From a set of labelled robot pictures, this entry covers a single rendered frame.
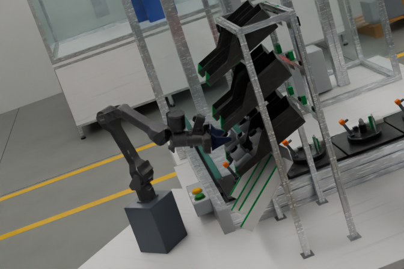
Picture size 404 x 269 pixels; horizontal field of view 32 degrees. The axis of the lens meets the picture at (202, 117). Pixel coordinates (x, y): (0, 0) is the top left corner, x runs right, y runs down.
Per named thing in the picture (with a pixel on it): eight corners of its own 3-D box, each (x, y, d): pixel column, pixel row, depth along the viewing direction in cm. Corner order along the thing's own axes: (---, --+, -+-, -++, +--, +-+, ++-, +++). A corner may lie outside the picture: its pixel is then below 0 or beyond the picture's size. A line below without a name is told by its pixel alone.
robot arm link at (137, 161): (92, 114, 261) (103, 109, 257) (104, 107, 266) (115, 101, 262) (136, 187, 265) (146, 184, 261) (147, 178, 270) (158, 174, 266)
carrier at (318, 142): (291, 181, 271) (282, 152, 267) (275, 162, 294) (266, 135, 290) (348, 160, 273) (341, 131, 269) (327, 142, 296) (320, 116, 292)
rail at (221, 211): (224, 235, 266) (216, 209, 263) (189, 163, 351) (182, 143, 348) (238, 229, 266) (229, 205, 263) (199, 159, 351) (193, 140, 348)
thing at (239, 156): (239, 170, 232) (225, 156, 230) (238, 166, 236) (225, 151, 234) (258, 154, 230) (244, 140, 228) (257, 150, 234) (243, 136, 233)
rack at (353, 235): (303, 259, 232) (233, 32, 209) (274, 217, 267) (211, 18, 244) (362, 237, 233) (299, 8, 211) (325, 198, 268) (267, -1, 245)
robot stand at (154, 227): (140, 252, 274) (123, 208, 269) (161, 233, 285) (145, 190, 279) (167, 254, 266) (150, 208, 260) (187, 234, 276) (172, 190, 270)
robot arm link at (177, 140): (168, 155, 247) (166, 132, 243) (168, 147, 252) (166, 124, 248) (187, 154, 247) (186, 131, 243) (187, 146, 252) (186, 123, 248)
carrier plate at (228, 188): (229, 203, 269) (228, 199, 268) (217, 183, 292) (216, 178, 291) (287, 182, 271) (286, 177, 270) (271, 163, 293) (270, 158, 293)
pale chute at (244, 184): (241, 215, 248) (230, 209, 247) (240, 200, 260) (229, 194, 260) (281, 149, 240) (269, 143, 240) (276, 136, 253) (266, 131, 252)
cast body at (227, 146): (229, 155, 248) (216, 142, 246) (229, 151, 252) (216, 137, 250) (247, 140, 246) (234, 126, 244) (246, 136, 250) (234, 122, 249)
